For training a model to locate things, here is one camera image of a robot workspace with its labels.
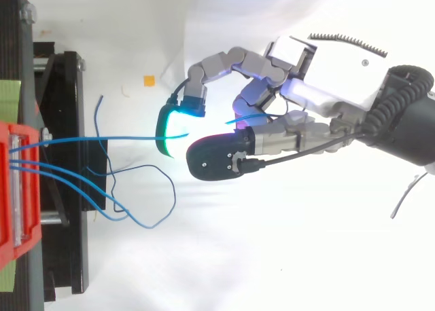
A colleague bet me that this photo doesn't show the blue cable bundle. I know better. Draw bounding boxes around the blue cable bundle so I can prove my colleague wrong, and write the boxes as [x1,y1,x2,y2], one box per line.
[8,93,177,230]

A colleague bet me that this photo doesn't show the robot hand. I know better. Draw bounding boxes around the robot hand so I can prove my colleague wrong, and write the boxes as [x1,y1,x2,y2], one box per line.
[154,32,389,183]

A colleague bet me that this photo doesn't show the thin black cable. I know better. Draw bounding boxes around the thin black cable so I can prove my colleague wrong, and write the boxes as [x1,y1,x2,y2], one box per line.
[170,77,190,105]
[237,129,373,175]

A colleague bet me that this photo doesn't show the black stand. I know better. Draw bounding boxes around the black stand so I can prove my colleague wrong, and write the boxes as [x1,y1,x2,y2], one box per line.
[0,0,110,311]

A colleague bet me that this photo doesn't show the red bin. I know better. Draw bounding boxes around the red bin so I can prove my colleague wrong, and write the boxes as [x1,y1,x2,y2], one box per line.
[0,120,44,272]

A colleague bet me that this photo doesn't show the thin grey cable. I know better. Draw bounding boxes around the thin grey cable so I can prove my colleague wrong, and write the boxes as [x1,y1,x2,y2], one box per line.
[389,171,428,220]

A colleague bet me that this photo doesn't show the black coiled cable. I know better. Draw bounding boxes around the black coiled cable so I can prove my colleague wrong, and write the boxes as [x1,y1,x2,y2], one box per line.
[364,65,435,136]

